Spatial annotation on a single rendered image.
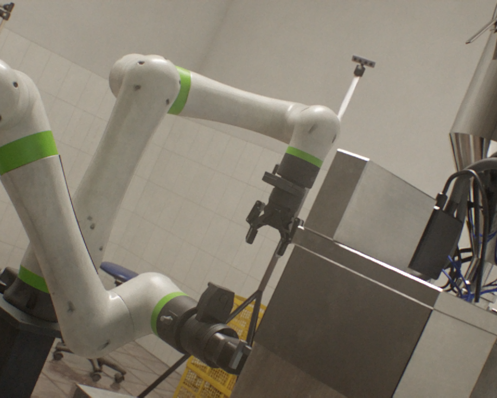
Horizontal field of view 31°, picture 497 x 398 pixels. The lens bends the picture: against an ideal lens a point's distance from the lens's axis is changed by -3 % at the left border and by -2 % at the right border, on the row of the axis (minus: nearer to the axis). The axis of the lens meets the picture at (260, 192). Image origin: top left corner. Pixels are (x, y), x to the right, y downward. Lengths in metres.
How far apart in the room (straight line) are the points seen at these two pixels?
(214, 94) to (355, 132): 4.30
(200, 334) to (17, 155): 0.44
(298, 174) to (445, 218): 0.90
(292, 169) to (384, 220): 0.97
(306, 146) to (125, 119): 0.45
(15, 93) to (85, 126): 5.91
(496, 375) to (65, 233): 0.76
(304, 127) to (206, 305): 0.72
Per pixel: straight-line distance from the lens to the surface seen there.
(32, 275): 2.13
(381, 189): 1.16
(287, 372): 1.13
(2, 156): 1.61
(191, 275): 7.07
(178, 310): 1.57
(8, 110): 1.47
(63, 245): 1.59
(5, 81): 1.46
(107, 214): 1.97
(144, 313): 1.63
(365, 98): 6.50
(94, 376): 5.63
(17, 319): 2.04
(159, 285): 1.64
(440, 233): 1.28
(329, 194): 1.15
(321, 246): 1.14
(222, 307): 1.57
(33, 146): 1.59
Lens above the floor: 1.35
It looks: 1 degrees up
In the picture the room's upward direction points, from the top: 24 degrees clockwise
